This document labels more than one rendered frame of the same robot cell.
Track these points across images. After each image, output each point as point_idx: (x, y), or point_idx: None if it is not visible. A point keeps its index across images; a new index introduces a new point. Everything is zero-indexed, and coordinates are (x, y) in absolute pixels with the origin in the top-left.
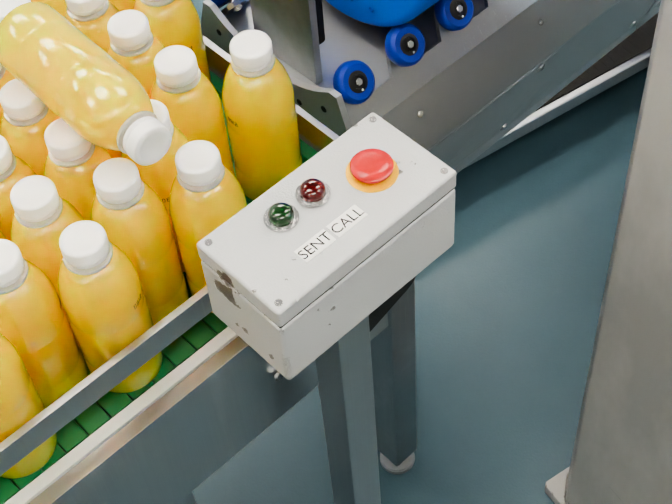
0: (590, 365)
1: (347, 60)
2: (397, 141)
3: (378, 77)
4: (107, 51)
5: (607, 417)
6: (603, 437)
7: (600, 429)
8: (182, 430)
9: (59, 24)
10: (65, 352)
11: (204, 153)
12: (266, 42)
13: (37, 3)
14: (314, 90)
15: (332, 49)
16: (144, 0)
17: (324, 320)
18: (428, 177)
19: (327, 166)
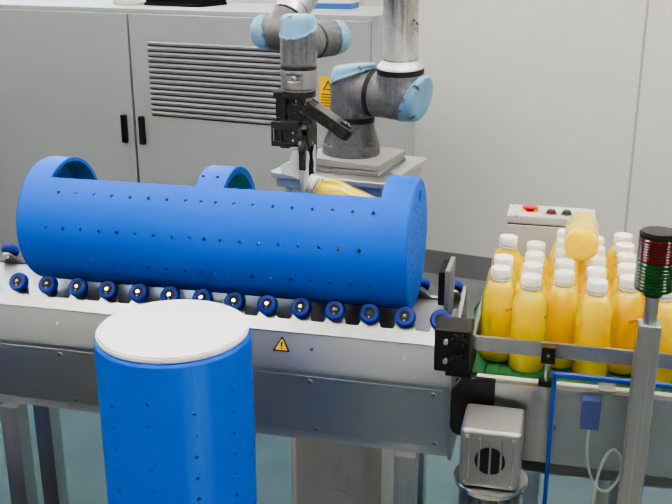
0: (371, 455)
1: (431, 308)
2: (512, 210)
3: (431, 301)
4: (542, 272)
5: (387, 454)
6: (387, 471)
7: (386, 469)
8: None
9: (574, 224)
10: None
11: (563, 230)
12: (503, 234)
13: (573, 229)
14: (464, 297)
15: (429, 312)
16: (512, 266)
17: None
18: (518, 205)
19: (538, 214)
